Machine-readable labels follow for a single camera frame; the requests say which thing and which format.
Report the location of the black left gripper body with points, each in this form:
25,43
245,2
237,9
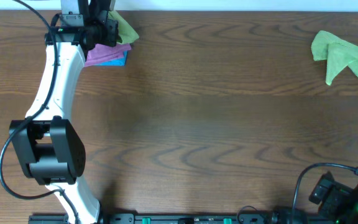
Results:
111,31

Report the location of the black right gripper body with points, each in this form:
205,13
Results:
319,191

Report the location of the light green cloth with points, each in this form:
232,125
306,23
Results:
127,35

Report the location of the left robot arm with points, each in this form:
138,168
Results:
48,148

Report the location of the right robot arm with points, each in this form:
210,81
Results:
350,216

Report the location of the folded purple cloth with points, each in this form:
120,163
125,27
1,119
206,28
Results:
103,53

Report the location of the folded blue cloth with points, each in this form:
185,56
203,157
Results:
119,62

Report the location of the crumpled green cloth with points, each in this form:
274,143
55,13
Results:
338,54

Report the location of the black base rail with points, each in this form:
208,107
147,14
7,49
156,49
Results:
280,215

